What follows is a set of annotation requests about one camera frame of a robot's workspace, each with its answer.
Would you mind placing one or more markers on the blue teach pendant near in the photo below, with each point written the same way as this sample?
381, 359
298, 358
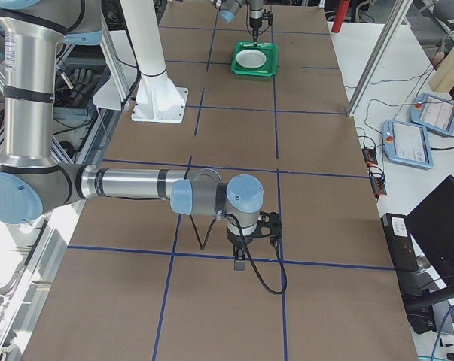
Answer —
407, 144

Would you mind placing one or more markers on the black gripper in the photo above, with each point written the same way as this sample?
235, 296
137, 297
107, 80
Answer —
254, 16
236, 241

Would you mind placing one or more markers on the brown paper table cover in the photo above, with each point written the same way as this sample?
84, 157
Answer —
133, 284

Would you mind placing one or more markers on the red cylinder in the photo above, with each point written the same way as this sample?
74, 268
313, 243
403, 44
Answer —
340, 15

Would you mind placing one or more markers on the black computer box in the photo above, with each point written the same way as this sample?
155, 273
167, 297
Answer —
399, 242

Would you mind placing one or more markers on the blue teach pendant far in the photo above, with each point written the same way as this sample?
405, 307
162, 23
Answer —
434, 113

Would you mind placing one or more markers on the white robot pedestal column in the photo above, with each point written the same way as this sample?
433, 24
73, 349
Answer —
141, 21

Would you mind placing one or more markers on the white curved sheet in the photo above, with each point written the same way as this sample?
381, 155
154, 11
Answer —
108, 97

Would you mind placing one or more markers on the aluminium frame post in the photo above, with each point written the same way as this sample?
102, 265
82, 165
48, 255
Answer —
386, 36

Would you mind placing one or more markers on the green plastic tray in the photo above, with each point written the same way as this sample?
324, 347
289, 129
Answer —
267, 70

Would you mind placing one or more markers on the orange black usb hub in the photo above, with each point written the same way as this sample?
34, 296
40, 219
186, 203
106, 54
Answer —
370, 156

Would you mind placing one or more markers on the blue teach pendant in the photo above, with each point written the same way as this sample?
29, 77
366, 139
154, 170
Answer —
407, 144
434, 113

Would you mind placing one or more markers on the white round plate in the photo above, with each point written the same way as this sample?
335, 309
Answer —
250, 59

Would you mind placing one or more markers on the clear plastic fork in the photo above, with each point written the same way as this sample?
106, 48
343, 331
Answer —
257, 46

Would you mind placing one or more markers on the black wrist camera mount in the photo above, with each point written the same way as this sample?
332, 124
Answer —
269, 226

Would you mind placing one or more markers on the black monitor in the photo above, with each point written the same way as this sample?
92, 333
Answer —
431, 223

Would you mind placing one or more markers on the white pedestal base plate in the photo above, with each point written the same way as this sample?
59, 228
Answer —
179, 105

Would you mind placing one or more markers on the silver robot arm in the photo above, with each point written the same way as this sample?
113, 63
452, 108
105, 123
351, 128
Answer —
228, 9
32, 182

